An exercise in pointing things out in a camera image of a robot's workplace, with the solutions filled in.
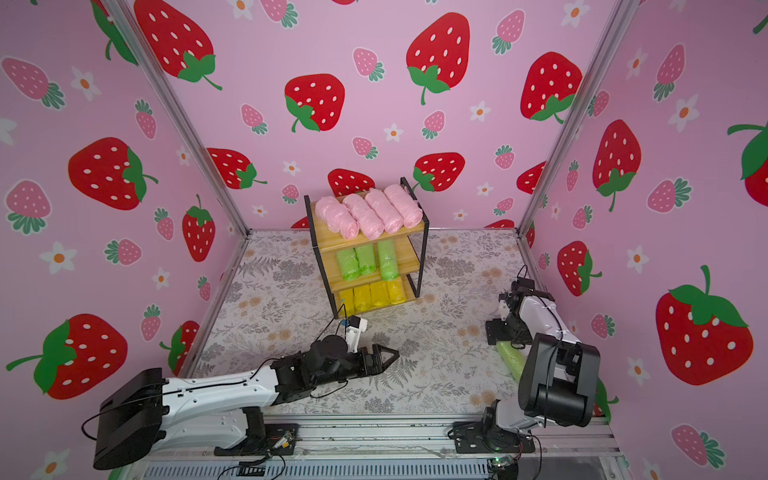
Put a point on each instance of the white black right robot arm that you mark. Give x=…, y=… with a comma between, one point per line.
x=556, y=374

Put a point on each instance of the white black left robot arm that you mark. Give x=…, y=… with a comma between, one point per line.
x=226, y=413

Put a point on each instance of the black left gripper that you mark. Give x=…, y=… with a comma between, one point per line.
x=375, y=358

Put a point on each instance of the right aluminium corner post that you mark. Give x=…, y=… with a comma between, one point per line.
x=615, y=29

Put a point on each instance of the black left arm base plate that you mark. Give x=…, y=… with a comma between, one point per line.
x=262, y=440

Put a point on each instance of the three-tier wooden shelf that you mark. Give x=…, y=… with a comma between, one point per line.
x=362, y=244

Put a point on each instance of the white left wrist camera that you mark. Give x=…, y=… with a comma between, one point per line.
x=355, y=326

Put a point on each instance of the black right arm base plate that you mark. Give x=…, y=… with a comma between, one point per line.
x=477, y=438

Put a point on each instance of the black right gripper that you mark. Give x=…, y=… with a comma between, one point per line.
x=497, y=330

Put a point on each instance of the aluminium frame rail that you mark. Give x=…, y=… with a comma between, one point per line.
x=387, y=446

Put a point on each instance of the aluminium corner post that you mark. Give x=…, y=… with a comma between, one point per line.
x=615, y=29
x=127, y=25

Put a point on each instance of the yellow trash bag roll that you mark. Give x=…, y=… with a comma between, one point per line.
x=396, y=291
x=346, y=298
x=362, y=298
x=379, y=294

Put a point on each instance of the green trash bag roll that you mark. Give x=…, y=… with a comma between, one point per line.
x=366, y=259
x=513, y=358
x=388, y=261
x=348, y=264

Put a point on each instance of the left aluminium corner post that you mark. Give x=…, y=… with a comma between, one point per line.
x=127, y=25

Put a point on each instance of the pink trash bag roll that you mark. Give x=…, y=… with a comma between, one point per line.
x=370, y=225
x=385, y=210
x=337, y=217
x=405, y=205

